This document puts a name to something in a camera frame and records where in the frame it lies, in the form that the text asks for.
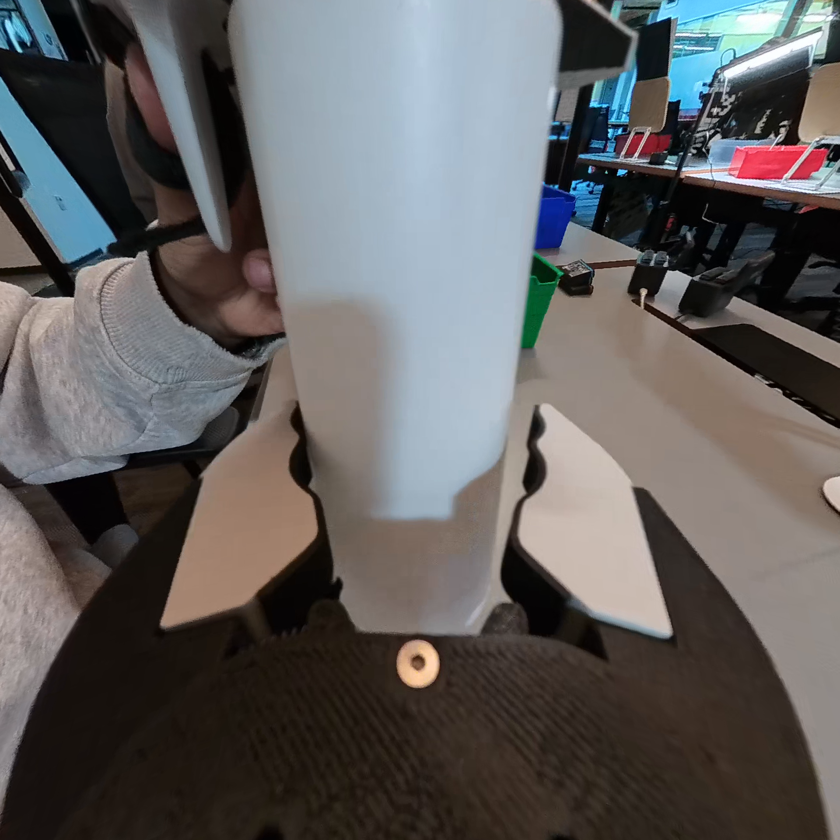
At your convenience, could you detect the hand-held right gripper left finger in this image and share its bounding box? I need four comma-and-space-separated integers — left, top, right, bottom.
159, 402, 339, 636

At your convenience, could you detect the person's left hand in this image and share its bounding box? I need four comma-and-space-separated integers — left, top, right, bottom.
121, 49, 286, 350

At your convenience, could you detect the black charging dock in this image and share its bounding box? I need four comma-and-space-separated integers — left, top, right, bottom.
678, 252, 775, 319

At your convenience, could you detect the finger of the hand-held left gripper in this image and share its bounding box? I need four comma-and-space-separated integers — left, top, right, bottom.
554, 0, 640, 91

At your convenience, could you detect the wooden chair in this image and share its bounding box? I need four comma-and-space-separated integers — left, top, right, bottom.
629, 75, 672, 135
797, 62, 840, 142

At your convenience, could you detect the green plastic bin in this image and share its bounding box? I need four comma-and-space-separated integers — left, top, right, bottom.
521, 251, 563, 350

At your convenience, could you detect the blue plastic bin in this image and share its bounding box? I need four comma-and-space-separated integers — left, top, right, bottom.
538, 184, 578, 252

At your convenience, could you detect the black battery charger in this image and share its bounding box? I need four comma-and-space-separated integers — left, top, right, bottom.
626, 249, 672, 296

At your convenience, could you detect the white bottle with black lid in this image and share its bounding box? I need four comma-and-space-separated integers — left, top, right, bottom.
226, 0, 564, 637

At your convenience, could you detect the wooden edged office desk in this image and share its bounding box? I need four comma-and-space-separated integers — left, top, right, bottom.
574, 152, 840, 277

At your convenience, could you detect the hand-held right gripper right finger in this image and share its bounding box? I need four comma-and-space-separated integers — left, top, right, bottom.
500, 402, 675, 643

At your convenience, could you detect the red plastic bin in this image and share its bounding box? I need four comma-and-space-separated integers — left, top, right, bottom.
730, 144, 829, 181

